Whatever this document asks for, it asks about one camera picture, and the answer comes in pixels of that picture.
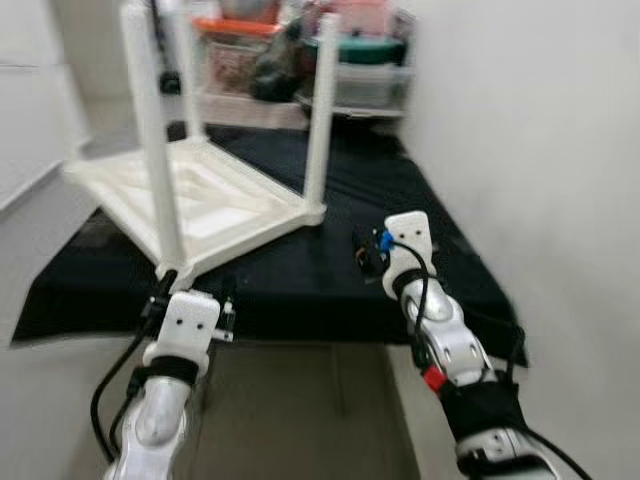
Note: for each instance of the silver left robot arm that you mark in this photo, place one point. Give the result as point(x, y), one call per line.
point(155, 420)

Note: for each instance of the green lidded pot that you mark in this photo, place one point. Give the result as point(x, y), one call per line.
point(372, 50)

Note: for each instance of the orange lidded storage box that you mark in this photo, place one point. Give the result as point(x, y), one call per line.
point(235, 27)

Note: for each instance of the red lidded clear tub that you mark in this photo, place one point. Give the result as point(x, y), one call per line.
point(355, 18)

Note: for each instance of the white plastic table top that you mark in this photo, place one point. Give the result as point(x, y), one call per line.
point(230, 200)

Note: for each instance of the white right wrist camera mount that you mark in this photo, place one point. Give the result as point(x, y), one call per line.
point(410, 240)

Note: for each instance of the grey metal table frame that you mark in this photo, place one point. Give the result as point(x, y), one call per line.
point(337, 378)

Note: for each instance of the black glossy bag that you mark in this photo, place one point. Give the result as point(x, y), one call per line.
point(277, 65)

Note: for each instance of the clear plastic storage container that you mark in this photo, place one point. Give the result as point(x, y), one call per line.
point(372, 87)

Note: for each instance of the black tablecloth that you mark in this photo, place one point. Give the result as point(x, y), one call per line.
point(400, 230)

